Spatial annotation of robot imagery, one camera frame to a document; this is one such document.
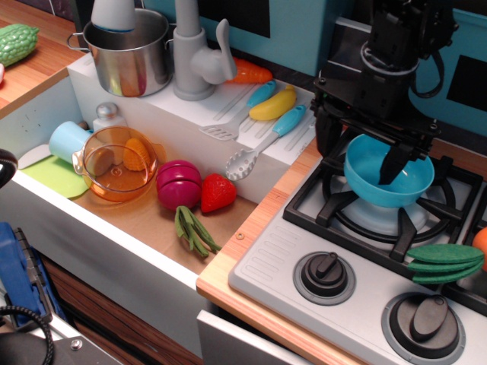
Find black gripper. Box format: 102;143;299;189
311;60;440;185

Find blue plastic bowl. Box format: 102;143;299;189
343;135;434;208

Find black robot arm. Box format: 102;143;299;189
311;1;458;185

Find yellow toy banana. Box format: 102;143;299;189
249;84;297;121

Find black stove grate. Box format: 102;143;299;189
283;132;482;279

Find orange toy carrot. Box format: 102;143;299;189
227;57;273;84

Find grey toy stove top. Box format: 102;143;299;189
228;126;487;365

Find left black stove knob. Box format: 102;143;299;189
293;252;356;306

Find black stove knob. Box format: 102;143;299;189
381;293;466;364
293;252;356;306

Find green felt pea pods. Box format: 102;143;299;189
406;243;485;284

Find toy orange fruit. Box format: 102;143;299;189
472;227;487;271

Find red toy strawberry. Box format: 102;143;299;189
201;173;237;213

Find grey toy faucet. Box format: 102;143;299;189
173;0;237;101

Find magenta toy onion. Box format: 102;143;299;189
156;160;202;211

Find green felt beans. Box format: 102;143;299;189
174;205;221;258

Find right black stove knob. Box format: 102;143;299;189
381;293;466;364

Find orange toy corn piece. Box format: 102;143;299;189
123;138;151;172

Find stainless steel pot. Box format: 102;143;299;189
67;8;173;97

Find orange transparent measuring pot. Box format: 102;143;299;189
72;126;167;203

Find white salt shaker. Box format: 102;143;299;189
93;102;127;131

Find white blue bottle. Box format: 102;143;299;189
91;0;135;33

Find light blue plastic cup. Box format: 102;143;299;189
48;121;92;163

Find green cutting mat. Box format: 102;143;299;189
21;156;88;198

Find green toy bitter gourd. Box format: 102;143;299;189
1;24;40;68

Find blue plastic case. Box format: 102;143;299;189
1;222;66;322

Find blue handled pasta spoon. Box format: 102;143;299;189
225;105;307;182

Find blue handled slotted spatula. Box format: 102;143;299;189
199;80;276;141

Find black braided cable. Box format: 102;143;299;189
0;305;57;365

